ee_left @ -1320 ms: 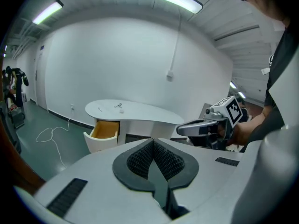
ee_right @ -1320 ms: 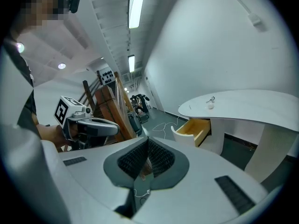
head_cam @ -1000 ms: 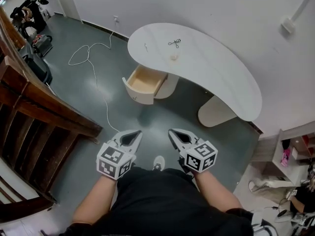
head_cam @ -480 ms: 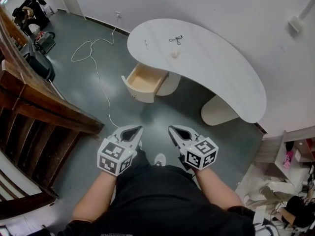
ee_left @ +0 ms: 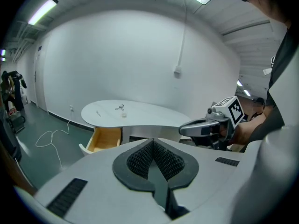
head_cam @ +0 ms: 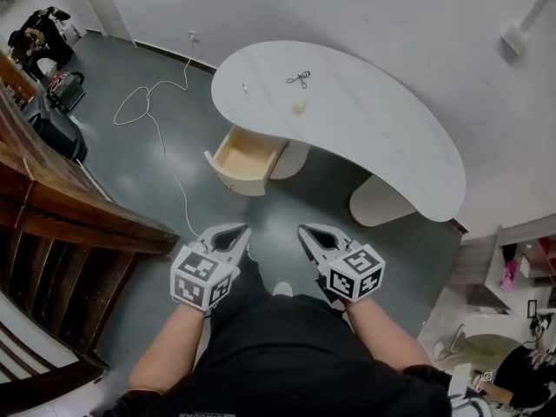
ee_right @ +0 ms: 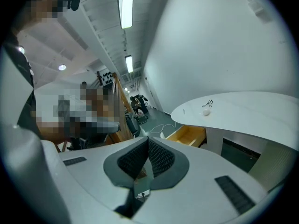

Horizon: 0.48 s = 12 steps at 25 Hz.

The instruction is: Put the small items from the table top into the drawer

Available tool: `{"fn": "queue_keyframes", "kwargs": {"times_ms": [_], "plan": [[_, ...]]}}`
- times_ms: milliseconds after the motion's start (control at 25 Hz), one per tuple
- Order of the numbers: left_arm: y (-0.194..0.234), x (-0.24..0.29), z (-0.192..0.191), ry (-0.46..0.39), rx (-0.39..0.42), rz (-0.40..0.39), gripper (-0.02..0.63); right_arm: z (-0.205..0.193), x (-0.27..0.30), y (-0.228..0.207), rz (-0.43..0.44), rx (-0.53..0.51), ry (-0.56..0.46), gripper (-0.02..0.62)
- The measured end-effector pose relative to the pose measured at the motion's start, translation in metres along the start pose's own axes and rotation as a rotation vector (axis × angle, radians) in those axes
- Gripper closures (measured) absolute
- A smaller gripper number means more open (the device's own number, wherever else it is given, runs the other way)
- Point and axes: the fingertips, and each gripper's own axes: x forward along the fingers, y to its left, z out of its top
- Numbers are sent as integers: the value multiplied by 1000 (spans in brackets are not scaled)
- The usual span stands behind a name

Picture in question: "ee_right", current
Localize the grey floor machine with hose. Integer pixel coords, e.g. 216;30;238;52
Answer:
136;114;150;125

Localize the white floor cable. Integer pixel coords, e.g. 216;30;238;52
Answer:
150;121;177;140

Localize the large wooden drawer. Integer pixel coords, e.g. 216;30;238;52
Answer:
165;124;207;148

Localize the black bin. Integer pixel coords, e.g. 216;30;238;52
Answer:
125;114;141;134

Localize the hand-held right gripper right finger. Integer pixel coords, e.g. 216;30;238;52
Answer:
133;136;268;224

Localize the long ceiling light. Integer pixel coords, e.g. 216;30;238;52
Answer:
125;55;134;73
116;0;135;29

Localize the person's head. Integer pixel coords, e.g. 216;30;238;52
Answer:
14;0;68;35

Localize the person's black clothing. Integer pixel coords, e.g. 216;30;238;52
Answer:
0;31;47;140

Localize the white wall conduit box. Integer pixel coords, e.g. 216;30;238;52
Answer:
249;0;274;22

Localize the white kidney-shaped desk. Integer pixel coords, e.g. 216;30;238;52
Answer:
170;91;299;193

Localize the brown wooden staircase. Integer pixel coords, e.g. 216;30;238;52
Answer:
109;72;141;147

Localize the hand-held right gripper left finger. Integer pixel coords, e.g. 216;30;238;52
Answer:
42;136;150;224

